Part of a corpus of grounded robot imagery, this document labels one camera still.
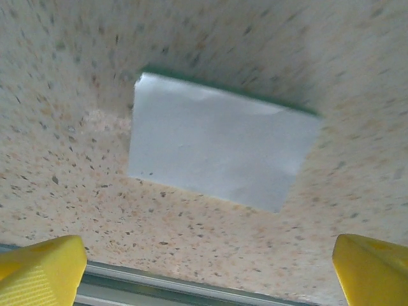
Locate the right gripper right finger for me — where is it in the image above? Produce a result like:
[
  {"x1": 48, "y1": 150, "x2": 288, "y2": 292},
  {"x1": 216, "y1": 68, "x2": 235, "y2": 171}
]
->
[{"x1": 332, "y1": 233, "x2": 408, "y2": 306}]

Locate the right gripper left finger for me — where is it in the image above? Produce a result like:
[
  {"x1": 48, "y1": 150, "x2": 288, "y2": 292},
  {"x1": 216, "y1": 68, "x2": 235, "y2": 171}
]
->
[{"x1": 0, "y1": 235, "x2": 87, "y2": 306}]

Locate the white sticky note pad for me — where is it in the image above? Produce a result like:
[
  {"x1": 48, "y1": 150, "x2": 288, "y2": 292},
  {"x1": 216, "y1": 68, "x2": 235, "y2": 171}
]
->
[{"x1": 127, "y1": 65, "x2": 323, "y2": 214}]

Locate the aluminium frame rail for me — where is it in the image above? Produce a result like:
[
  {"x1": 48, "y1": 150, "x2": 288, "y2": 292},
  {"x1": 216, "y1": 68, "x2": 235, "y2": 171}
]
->
[{"x1": 0, "y1": 244, "x2": 351, "y2": 306}]

